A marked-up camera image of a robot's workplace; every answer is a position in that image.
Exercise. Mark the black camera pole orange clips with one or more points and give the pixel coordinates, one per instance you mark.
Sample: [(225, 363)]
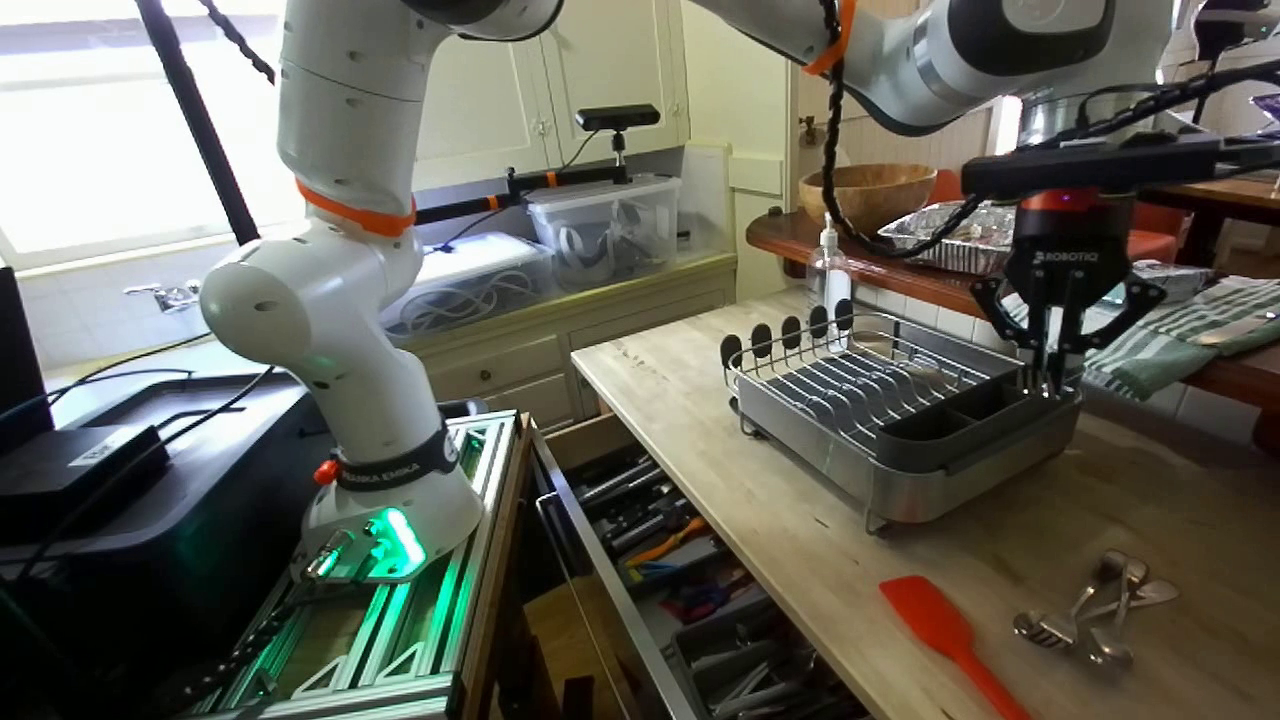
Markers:
[(616, 117)]

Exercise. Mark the black lamp on stand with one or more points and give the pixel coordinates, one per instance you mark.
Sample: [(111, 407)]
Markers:
[(1241, 25)]

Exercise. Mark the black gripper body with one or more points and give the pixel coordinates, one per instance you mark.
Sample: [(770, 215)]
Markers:
[(1064, 252)]

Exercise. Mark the aluminium profile robot stand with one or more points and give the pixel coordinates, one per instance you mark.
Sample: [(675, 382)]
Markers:
[(402, 643)]

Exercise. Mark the black equipment case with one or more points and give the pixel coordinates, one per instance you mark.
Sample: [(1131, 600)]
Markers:
[(203, 532)]

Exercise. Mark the flat black box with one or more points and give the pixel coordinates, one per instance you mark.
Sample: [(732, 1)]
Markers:
[(81, 472)]

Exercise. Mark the grey dish drying rack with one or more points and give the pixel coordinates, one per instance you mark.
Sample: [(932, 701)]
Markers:
[(921, 492)]

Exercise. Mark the large wooden bowl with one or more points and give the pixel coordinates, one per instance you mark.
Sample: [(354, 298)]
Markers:
[(867, 192)]

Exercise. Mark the small clear plastic bin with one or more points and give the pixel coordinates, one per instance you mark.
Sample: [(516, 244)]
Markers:
[(613, 225)]

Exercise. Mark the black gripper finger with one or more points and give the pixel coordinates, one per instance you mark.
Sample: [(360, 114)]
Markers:
[(1125, 302), (1003, 305)]

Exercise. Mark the black tower unit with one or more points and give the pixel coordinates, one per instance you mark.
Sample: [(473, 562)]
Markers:
[(21, 363)]

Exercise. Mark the dark wooden side table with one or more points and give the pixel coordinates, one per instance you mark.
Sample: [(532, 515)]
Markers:
[(785, 244)]

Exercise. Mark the open tool drawer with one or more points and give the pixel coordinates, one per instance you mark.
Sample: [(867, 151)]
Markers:
[(641, 532)]

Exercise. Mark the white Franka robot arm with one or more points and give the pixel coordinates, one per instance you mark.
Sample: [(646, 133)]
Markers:
[(360, 384)]

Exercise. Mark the aluminium foil tray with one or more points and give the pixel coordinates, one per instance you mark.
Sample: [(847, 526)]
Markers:
[(932, 233)]

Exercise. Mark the black slanted pole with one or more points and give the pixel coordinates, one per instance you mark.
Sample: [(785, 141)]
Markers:
[(203, 123)]

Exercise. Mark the red silicone spatula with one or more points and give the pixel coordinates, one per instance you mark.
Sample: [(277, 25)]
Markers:
[(925, 615)]

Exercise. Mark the clear pump sanitizer bottle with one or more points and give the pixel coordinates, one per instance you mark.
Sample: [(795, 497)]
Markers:
[(839, 287)]

